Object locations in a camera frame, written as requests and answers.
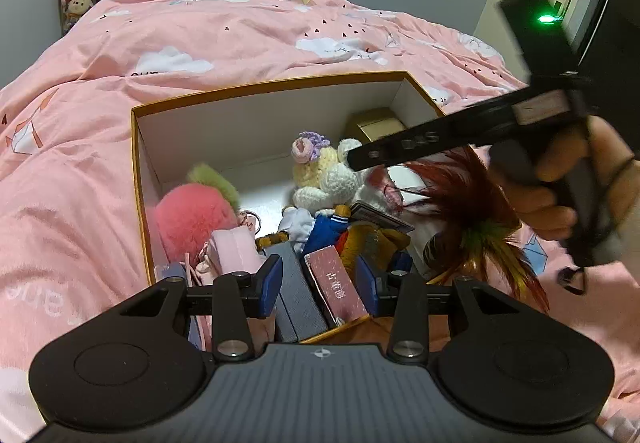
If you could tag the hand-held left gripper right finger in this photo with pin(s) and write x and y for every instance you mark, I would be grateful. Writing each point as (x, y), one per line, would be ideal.
(366, 285)

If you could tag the orange yellow plush toy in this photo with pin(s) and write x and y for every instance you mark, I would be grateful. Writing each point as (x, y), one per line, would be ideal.
(365, 245)

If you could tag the white pink plush toy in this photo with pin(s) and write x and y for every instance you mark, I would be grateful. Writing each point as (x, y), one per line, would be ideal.
(377, 193)

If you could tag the pink pouch with carabiner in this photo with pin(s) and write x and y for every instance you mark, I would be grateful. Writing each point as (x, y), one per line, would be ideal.
(230, 248)

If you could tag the pink fluffy strawberry plush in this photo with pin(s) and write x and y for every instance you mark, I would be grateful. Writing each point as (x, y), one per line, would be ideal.
(190, 218)

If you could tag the cream white crochet doll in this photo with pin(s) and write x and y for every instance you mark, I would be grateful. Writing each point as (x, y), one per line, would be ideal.
(325, 173)

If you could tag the red feather shuttlecock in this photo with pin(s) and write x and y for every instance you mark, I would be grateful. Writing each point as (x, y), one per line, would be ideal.
(450, 193)

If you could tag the pink printed blanket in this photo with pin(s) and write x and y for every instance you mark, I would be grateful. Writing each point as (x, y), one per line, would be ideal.
(75, 148)

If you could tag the blue card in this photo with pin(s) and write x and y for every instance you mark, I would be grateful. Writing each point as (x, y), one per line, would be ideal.
(172, 270)

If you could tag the orange cardboard box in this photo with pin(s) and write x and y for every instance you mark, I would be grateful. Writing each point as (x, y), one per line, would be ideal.
(250, 123)

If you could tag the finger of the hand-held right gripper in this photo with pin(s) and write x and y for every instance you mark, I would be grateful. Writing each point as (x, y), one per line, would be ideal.
(415, 143)

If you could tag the doll in blue white clothes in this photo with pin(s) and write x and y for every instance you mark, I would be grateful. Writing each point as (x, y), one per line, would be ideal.
(325, 230)

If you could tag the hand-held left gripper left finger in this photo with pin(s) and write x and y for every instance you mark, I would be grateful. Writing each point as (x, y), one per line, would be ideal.
(270, 284)

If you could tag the dark framed card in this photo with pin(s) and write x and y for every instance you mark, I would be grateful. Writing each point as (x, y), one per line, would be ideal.
(382, 218)

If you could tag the gold box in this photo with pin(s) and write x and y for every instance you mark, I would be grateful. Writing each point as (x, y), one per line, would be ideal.
(375, 123)

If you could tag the pink booklet with characters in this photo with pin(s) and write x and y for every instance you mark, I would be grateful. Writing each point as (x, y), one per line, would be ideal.
(332, 288)

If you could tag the dark grey box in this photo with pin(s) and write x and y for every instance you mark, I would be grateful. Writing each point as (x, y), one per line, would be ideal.
(300, 293)

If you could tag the person's right hand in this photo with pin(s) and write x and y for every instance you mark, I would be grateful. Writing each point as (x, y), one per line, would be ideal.
(542, 215)

